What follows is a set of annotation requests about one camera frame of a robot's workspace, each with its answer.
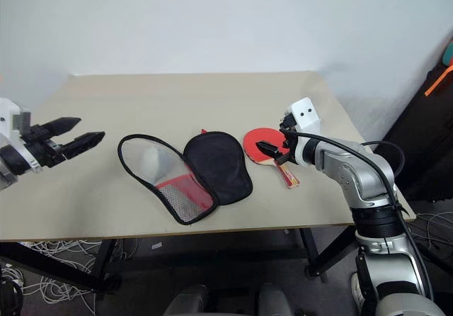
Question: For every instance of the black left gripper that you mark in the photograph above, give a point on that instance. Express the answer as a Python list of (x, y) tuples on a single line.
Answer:
[(44, 151)]

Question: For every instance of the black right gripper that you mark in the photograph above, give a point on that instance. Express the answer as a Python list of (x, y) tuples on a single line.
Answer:
[(288, 142)]

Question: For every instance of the red table tennis paddle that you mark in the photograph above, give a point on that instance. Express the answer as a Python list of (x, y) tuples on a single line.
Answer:
[(256, 139)]

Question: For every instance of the red mesh bag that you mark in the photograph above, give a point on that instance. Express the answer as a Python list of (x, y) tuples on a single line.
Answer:
[(219, 167)]

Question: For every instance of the white paper stuffing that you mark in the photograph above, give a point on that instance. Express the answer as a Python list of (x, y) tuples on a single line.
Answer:
[(152, 162)]

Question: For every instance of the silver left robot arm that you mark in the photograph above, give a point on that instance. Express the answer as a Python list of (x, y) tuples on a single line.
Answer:
[(8, 162)]

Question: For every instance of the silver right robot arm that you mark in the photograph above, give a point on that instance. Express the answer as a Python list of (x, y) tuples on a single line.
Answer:
[(354, 174)]

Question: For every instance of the beige table with black legs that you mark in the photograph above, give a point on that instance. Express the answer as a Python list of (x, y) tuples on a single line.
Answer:
[(212, 100)]

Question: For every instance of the black furniture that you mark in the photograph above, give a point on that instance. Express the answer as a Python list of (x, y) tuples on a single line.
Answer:
[(424, 135)]

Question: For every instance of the white shoe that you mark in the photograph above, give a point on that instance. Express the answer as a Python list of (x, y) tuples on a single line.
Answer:
[(355, 291)]

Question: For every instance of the grey rounded shape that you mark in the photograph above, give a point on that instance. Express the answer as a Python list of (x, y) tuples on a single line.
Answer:
[(187, 300)]

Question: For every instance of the orange stick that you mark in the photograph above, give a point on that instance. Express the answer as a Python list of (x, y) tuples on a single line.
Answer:
[(437, 84)]

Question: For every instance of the teal object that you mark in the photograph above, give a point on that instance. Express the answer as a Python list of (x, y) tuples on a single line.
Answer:
[(449, 54)]

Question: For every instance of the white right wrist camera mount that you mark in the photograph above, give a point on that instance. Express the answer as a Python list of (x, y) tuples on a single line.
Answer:
[(306, 114)]

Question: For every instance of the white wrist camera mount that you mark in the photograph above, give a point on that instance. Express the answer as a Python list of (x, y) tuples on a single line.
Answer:
[(7, 114), (306, 114)]

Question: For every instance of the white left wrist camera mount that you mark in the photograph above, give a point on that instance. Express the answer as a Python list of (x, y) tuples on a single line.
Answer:
[(7, 114)]

